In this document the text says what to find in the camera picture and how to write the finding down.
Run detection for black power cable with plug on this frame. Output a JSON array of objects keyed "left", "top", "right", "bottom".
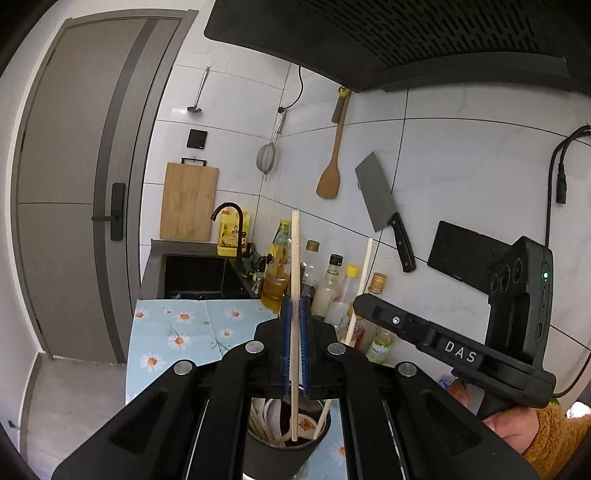
[{"left": 546, "top": 124, "right": 591, "bottom": 250}]

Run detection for thin black hood cord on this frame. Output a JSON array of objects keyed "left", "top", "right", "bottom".
[{"left": 282, "top": 64, "right": 305, "bottom": 112}]

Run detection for daisy print blue tablecloth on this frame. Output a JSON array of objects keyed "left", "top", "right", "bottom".
[{"left": 125, "top": 298, "right": 352, "bottom": 480}]

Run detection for black range hood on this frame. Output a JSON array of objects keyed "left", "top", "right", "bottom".
[{"left": 203, "top": 0, "right": 591, "bottom": 96}]

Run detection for metal mesh strainer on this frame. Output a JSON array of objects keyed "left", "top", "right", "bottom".
[{"left": 256, "top": 106, "right": 287, "bottom": 181}]

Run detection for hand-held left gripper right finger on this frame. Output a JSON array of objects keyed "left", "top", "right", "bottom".
[{"left": 299, "top": 298, "right": 541, "bottom": 480}]

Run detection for bottle with yellow cap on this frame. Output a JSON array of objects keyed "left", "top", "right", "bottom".
[{"left": 341, "top": 263, "right": 361, "bottom": 325}]

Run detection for white plastic spoon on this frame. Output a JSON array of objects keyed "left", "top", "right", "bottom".
[{"left": 268, "top": 405, "right": 290, "bottom": 447}]

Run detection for red label sauce bottle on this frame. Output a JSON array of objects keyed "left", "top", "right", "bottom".
[{"left": 353, "top": 316, "right": 376, "bottom": 354}]

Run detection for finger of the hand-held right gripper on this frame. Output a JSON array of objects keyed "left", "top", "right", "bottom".
[{"left": 353, "top": 294, "right": 437, "bottom": 357}]

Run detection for metal ladle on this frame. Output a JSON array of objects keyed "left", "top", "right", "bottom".
[{"left": 187, "top": 66, "right": 211, "bottom": 115}]

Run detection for black rectangular wall panel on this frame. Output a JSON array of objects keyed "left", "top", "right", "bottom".
[{"left": 427, "top": 220, "right": 520, "bottom": 284}]

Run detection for wooden spatula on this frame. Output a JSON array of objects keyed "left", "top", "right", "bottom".
[{"left": 316, "top": 95, "right": 351, "bottom": 200}]

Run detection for glass bottle with black cap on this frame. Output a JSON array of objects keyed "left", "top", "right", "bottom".
[{"left": 312, "top": 253, "right": 346, "bottom": 325}]

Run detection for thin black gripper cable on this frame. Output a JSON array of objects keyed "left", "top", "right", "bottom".
[{"left": 553, "top": 348, "right": 591, "bottom": 398}]

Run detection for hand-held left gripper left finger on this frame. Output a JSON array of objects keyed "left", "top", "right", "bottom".
[{"left": 52, "top": 298, "right": 294, "bottom": 480}]

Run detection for glass bottle with gold cap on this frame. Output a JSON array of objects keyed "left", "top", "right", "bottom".
[{"left": 302, "top": 239, "right": 322, "bottom": 302}]

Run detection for black sink faucet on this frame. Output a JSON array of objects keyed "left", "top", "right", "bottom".
[{"left": 210, "top": 202, "right": 246, "bottom": 260}]

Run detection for wooden chopstick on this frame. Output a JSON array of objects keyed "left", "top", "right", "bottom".
[
  {"left": 290, "top": 209, "right": 302, "bottom": 445},
  {"left": 345, "top": 237, "right": 374, "bottom": 348},
  {"left": 312, "top": 400, "right": 332, "bottom": 440}
]

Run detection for dark kitchen sink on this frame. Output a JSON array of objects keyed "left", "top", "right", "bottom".
[{"left": 156, "top": 251, "right": 260, "bottom": 300}]

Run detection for large cooking oil bottle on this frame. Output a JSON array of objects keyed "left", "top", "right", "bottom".
[{"left": 261, "top": 220, "right": 294, "bottom": 315}]

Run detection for yellow oil jug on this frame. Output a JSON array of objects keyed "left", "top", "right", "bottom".
[{"left": 215, "top": 208, "right": 251, "bottom": 257}]

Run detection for wooden cutting board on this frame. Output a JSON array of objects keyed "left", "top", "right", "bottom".
[{"left": 159, "top": 157, "right": 221, "bottom": 243}]

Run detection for black door handle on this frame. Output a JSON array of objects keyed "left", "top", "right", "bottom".
[{"left": 91, "top": 183, "right": 127, "bottom": 242}]

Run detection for black utensil holder cup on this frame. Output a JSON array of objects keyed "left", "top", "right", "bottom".
[{"left": 242, "top": 396, "right": 334, "bottom": 480}]

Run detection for grey door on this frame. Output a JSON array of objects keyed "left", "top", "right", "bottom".
[{"left": 11, "top": 18, "right": 198, "bottom": 366}]

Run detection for black handled cleaver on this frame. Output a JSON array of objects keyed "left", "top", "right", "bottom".
[{"left": 354, "top": 152, "right": 417, "bottom": 273}]

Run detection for person's right hand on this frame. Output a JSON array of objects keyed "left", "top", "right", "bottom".
[{"left": 450, "top": 383, "right": 542, "bottom": 456}]

